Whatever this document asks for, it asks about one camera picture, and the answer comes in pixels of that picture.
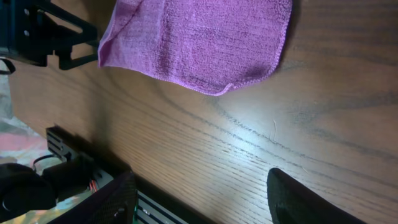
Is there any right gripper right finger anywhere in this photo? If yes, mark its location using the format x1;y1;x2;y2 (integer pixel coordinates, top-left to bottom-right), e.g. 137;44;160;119
267;168;364;224

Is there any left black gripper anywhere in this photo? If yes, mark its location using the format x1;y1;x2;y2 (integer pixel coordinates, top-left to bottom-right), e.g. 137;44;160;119
1;0;98;70

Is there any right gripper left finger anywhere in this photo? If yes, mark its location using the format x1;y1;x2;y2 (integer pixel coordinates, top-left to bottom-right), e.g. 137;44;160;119
49;172;137;224

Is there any purple microfiber cloth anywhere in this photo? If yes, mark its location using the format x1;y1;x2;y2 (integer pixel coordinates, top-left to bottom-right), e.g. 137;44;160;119
98;0;293;96

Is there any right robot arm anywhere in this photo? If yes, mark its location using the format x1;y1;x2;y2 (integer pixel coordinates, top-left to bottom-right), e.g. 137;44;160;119
1;157;361;223

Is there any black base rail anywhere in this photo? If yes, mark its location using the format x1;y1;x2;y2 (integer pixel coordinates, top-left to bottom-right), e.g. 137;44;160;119
46;126;212;224

